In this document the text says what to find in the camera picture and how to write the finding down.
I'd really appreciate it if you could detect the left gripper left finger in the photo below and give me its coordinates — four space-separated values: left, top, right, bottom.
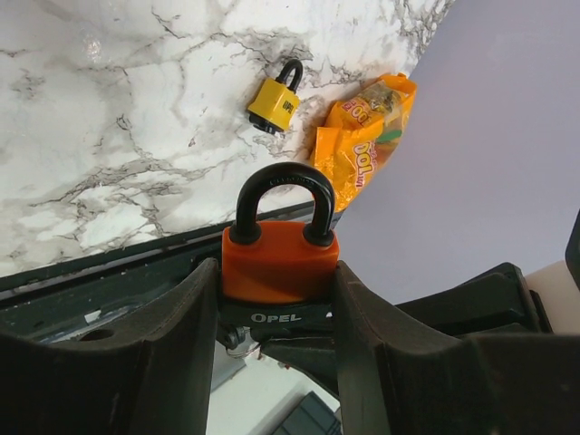
1 258 219 434

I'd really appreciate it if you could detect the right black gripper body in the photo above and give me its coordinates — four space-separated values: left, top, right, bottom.
393 217 580 337

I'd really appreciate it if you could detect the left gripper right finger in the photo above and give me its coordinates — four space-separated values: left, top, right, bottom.
333 263 579 434

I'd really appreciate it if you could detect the orange black padlock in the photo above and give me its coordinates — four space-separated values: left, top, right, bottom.
220 162 339 329

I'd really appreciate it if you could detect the black head key set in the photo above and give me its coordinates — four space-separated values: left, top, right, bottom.
214 323 271 372

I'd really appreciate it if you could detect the orange snack bag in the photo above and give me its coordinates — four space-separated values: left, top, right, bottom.
310 73 417 212

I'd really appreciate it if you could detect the yellow black padlock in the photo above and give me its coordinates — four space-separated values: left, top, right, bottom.
247 59 304 135

